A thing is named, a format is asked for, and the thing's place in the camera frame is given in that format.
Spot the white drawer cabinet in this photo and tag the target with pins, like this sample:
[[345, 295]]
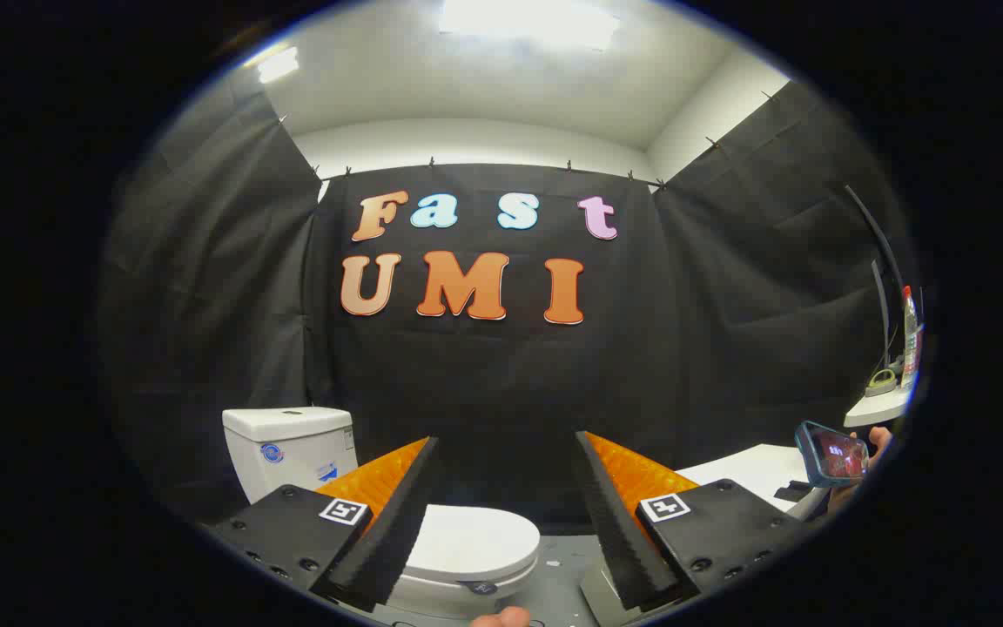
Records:
[[754, 466]]

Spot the clear bottle with red cap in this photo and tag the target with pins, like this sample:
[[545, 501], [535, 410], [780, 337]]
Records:
[[911, 340]]

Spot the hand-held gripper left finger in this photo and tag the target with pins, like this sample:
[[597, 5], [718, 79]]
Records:
[[397, 522]]

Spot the white toilet tank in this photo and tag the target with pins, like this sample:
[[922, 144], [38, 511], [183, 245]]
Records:
[[284, 448]]

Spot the dark computer monitor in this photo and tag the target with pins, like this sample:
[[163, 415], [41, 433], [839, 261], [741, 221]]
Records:
[[880, 300]]

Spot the ceiling light panel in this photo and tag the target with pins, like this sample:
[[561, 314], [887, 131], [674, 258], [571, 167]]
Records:
[[528, 22], [279, 64]]

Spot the smartphone in blue case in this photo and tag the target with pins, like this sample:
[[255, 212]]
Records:
[[837, 455]]

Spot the white toilet lid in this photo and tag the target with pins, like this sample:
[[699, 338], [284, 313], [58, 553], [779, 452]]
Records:
[[480, 535]]

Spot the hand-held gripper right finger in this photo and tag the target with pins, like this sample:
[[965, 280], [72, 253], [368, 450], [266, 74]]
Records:
[[619, 531]]

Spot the black backdrop cloth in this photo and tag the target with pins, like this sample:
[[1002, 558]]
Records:
[[501, 383]]

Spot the small black object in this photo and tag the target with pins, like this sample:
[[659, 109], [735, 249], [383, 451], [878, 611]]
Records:
[[793, 491]]

